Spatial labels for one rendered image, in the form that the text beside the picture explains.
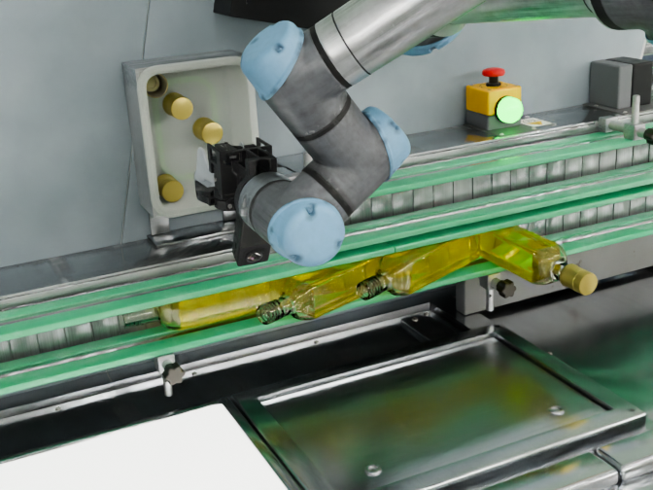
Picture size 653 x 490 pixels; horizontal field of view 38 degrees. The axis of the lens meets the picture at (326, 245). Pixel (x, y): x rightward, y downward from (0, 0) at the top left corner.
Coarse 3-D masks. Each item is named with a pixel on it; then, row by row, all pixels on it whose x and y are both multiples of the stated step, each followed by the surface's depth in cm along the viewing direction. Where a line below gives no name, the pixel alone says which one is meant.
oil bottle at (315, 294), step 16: (320, 272) 139; (336, 272) 138; (352, 272) 140; (368, 272) 143; (288, 288) 135; (304, 288) 134; (320, 288) 135; (336, 288) 138; (352, 288) 141; (304, 304) 134; (320, 304) 136; (336, 304) 139; (304, 320) 136
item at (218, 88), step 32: (192, 64) 133; (224, 64) 136; (192, 96) 142; (224, 96) 144; (160, 128) 141; (224, 128) 146; (256, 128) 140; (160, 160) 143; (192, 160) 145; (192, 192) 145
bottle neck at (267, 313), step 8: (288, 296) 135; (264, 304) 132; (272, 304) 132; (280, 304) 133; (288, 304) 134; (264, 312) 134; (272, 312) 132; (280, 312) 132; (288, 312) 134; (264, 320) 133; (272, 320) 132
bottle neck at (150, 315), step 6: (132, 312) 132; (138, 312) 132; (144, 312) 133; (150, 312) 133; (156, 312) 133; (120, 318) 134; (126, 318) 132; (132, 318) 132; (138, 318) 132; (144, 318) 133; (150, 318) 133; (156, 318) 134; (126, 324) 132; (132, 324) 132; (138, 324) 133; (144, 324) 133
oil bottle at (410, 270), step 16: (464, 240) 150; (384, 256) 143; (400, 256) 142; (416, 256) 142; (432, 256) 144; (448, 256) 147; (464, 256) 151; (400, 272) 140; (416, 272) 142; (432, 272) 145; (448, 272) 148; (400, 288) 140; (416, 288) 143
